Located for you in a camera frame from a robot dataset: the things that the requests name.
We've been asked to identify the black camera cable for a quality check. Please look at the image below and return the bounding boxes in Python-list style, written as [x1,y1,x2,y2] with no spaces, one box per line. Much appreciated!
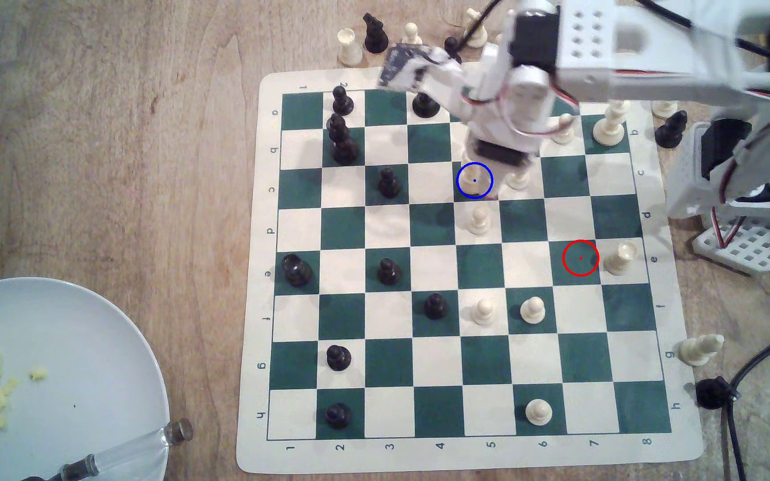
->
[455,0,770,74]

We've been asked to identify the black chess knight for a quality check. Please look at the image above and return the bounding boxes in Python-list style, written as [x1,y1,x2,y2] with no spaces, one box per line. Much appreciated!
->
[363,12,390,54]

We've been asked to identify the clear handled utensil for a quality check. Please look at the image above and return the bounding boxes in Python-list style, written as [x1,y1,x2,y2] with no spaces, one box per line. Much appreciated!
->
[20,418,194,481]

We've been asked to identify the black round object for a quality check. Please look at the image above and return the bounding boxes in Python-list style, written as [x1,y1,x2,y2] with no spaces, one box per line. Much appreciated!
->
[695,377,737,410]

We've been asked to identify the black chess queen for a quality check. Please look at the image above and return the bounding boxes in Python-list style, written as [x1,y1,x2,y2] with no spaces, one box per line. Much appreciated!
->
[412,92,441,118]

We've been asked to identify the white chess rook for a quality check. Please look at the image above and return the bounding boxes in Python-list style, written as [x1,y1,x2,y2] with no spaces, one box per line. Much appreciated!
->
[604,240,641,276]
[337,28,365,67]

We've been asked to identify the black chess rook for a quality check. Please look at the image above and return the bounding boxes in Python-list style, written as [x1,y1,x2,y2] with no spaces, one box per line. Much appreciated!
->
[281,254,314,288]

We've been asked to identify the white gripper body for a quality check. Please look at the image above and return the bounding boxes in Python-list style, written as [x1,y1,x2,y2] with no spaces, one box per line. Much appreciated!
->
[459,41,558,169]

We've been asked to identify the black floor cable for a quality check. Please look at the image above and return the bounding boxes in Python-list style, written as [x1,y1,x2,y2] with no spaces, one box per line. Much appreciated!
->
[726,321,770,481]

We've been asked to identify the green white chess board mat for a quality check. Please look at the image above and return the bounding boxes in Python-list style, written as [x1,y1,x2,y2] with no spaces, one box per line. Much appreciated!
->
[236,52,705,475]

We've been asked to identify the white chess king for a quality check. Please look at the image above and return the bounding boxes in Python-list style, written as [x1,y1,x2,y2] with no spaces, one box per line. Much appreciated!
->
[592,100,631,147]

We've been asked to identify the white wide-based chess piece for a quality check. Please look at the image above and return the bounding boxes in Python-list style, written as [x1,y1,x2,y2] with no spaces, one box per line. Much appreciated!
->
[459,163,493,200]

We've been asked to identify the black chess king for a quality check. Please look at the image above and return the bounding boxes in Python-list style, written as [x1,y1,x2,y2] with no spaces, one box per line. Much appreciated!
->
[327,113,361,165]

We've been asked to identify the purple camera board with tape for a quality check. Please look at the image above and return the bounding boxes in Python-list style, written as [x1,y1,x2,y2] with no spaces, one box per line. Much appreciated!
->
[377,43,465,94]

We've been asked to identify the white chess knight lying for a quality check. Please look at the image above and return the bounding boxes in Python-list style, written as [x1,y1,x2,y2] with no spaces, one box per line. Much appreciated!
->
[674,333,725,367]

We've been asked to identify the pale blue plate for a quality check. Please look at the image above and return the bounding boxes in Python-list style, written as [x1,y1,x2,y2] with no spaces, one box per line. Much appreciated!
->
[0,277,171,481]

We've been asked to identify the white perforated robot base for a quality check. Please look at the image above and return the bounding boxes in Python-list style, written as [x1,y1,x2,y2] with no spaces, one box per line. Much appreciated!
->
[692,214,770,275]

